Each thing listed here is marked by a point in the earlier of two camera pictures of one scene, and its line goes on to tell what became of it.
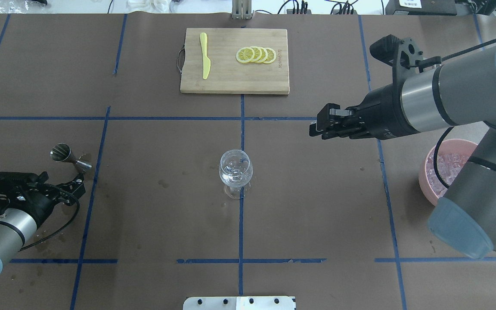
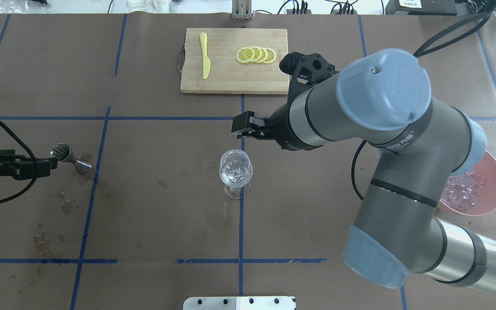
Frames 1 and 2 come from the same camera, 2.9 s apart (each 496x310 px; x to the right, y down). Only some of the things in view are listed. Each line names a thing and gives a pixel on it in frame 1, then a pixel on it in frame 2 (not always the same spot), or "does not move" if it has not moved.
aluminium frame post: [241, 10] does not move
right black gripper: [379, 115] to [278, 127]
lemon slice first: [245, 54] does not move
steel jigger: [61, 152] does not move
